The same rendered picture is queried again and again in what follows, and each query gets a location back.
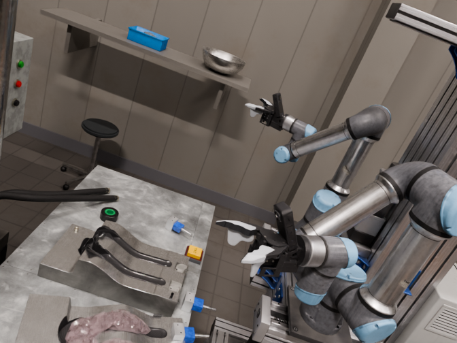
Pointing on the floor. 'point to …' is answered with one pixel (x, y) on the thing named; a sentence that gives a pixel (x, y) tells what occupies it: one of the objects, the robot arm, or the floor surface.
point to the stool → (94, 128)
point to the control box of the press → (18, 83)
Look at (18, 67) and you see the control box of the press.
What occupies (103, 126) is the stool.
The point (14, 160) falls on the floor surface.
